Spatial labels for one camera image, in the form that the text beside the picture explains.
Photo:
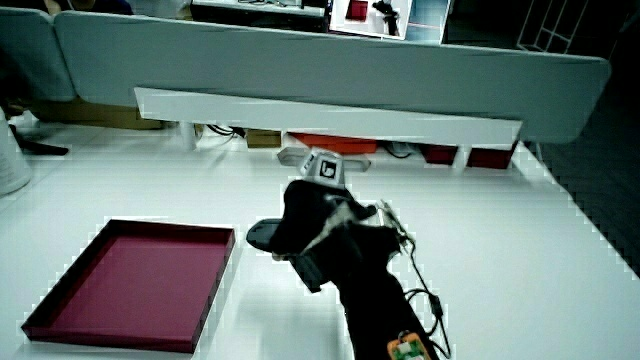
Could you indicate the large brown cardboard box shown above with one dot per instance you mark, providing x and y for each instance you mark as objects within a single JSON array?
[{"x": 95, "y": 116}]

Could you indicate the dark grey mouse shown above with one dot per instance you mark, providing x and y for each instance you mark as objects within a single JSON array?
[{"x": 260, "y": 234}]

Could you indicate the person's right hand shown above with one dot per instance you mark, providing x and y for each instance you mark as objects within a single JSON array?
[{"x": 310, "y": 220}]

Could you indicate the orange sensor module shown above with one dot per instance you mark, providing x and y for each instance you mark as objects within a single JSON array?
[{"x": 407, "y": 347}]

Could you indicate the white desk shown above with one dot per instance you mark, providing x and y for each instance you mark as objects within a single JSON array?
[{"x": 500, "y": 260}]

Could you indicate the wide dark red box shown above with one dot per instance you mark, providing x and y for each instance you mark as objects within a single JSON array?
[{"x": 492, "y": 157}]

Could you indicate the orange-red flat box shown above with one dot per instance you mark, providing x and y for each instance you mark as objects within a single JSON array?
[{"x": 340, "y": 143}]

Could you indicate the dark red tray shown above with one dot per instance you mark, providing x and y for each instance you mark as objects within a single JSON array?
[{"x": 130, "y": 280}]

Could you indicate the white riser shelf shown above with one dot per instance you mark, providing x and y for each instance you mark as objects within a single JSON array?
[{"x": 320, "y": 116}]

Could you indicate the person's right forearm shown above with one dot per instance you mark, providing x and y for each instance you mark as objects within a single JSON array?
[{"x": 372, "y": 300}]

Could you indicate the white rounded object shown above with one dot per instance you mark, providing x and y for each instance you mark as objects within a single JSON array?
[{"x": 10, "y": 165}]

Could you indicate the small dark red box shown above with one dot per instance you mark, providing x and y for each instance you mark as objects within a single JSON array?
[{"x": 440, "y": 154}]

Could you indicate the long grey partition panel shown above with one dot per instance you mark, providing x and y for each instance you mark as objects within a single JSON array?
[{"x": 310, "y": 62}]

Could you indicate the black flat object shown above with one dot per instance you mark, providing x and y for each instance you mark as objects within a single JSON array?
[{"x": 40, "y": 147}]

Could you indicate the small brown cardboard box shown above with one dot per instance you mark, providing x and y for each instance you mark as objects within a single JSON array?
[{"x": 263, "y": 138}]

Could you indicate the computer monitor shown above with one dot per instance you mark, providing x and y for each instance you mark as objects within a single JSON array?
[{"x": 425, "y": 20}]

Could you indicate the short grey partition panel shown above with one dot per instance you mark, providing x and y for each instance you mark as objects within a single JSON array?
[{"x": 30, "y": 55}]

